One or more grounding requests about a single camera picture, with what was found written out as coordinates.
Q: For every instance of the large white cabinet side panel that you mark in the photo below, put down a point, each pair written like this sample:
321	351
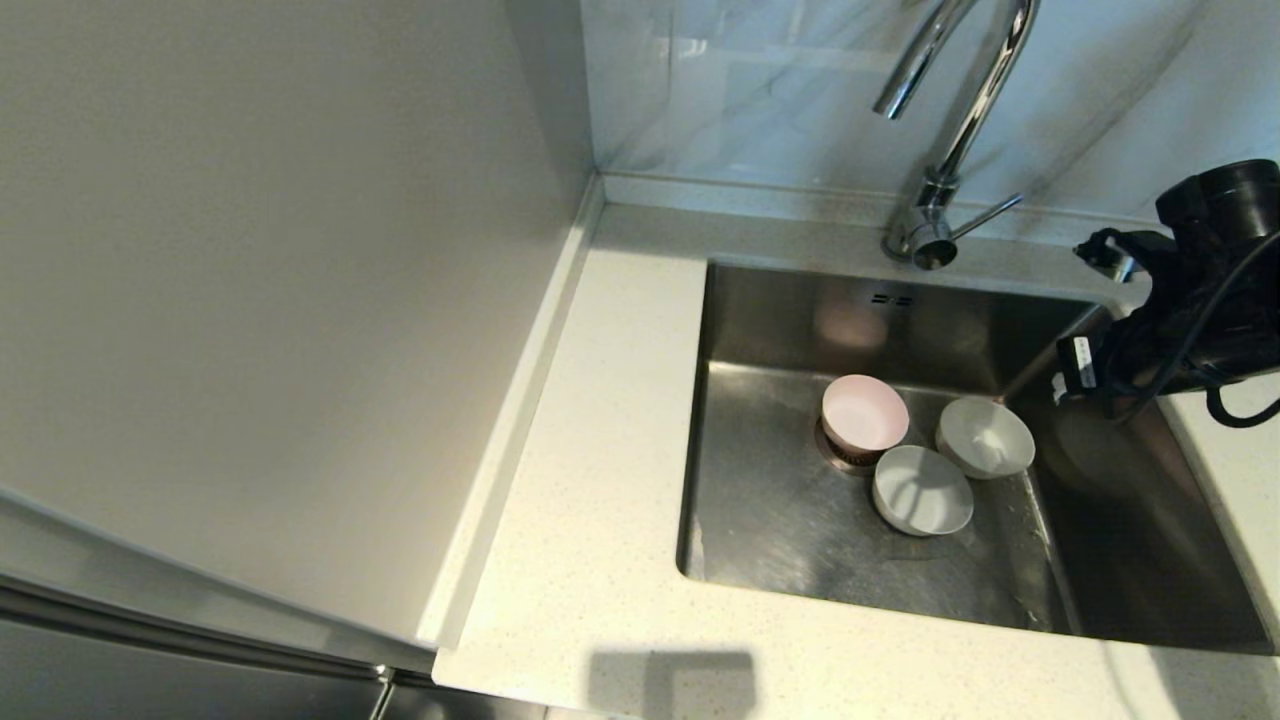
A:
250	300

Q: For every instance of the stainless steel sink basin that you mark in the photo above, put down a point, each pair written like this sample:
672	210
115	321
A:
780	540

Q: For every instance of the pale grey bowl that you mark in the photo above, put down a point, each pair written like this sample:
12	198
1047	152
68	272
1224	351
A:
923	492

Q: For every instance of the round metal sink drain strainer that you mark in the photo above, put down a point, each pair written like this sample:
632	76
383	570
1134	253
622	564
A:
845	460

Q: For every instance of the chrome gooseneck faucet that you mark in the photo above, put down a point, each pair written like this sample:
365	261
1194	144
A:
980	100

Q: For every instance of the stainless steel appliance front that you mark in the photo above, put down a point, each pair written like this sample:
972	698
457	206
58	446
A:
150	670

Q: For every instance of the pink bowl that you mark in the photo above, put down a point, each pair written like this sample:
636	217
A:
865	412

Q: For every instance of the white bowl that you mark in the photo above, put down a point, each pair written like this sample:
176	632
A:
986	437

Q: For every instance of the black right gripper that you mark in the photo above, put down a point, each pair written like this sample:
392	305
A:
1250	345

